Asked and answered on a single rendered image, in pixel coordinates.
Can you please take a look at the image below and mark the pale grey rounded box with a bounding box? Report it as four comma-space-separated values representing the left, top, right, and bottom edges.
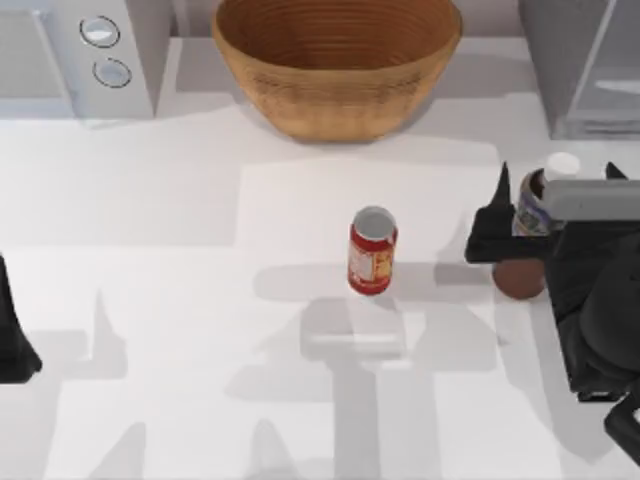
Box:
541, 178, 640, 222

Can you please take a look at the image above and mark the small round microwave knob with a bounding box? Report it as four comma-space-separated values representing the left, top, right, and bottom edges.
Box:
91, 56, 134, 90

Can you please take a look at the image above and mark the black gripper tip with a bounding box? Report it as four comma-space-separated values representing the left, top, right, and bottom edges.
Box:
0, 254, 44, 385

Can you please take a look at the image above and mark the pale microwave oven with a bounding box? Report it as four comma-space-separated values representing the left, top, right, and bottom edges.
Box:
0, 0, 174, 123

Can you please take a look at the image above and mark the brown bottle with white cap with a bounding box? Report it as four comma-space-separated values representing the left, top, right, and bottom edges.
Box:
491, 151, 582, 301

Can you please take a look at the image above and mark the grey cabinet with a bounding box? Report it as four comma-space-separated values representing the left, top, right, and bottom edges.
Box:
517, 0, 640, 142

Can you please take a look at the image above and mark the brown woven basket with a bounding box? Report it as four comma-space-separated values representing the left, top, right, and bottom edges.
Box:
210, 0, 464, 146

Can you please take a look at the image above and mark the red and white can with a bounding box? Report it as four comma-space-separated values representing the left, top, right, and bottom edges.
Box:
346, 205, 400, 297

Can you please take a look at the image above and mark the large round microwave knob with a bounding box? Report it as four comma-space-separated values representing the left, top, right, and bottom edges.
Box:
78, 14, 122, 50

